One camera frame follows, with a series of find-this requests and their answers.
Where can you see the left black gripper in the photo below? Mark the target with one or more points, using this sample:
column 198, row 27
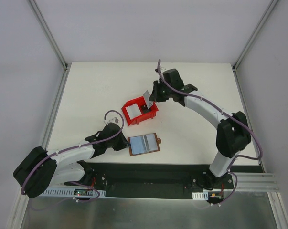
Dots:
column 121, row 142

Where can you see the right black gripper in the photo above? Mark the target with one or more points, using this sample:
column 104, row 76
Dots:
column 156, row 92

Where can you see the silver VIP card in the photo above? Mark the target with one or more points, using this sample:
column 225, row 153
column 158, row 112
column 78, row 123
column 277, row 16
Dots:
column 150, row 142
column 148, row 102

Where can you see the brown leather card holder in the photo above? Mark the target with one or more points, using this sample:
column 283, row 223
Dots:
column 137, row 146

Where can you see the red plastic bin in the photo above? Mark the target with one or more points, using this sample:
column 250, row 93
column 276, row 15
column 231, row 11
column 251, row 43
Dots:
column 143, row 117

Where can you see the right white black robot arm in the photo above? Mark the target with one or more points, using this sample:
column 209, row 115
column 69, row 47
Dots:
column 232, row 135

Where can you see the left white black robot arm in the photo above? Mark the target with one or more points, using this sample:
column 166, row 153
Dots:
column 42, row 169

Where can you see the black VIP card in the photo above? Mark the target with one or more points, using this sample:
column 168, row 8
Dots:
column 145, row 109

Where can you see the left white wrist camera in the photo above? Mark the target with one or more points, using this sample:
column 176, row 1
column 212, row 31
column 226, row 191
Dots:
column 112, row 120

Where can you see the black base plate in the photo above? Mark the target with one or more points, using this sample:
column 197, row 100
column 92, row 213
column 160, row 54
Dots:
column 121, row 180

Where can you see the left white cable duct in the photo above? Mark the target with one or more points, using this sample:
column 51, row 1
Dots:
column 72, row 192

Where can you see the white cable duct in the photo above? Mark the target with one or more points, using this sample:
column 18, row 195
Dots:
column 200, row 195
column 72, row 192

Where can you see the right white cable duct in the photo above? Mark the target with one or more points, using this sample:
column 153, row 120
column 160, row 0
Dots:
column 200, row 195

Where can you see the left aluminium frame post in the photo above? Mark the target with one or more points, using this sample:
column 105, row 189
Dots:
column 47, row 32

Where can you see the aluminium frame post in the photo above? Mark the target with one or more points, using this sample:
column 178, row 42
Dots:
column 47, row 32
column 255, row 33

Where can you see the right aluminium frame post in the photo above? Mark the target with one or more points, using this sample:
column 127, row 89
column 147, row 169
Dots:
column 255, row 33

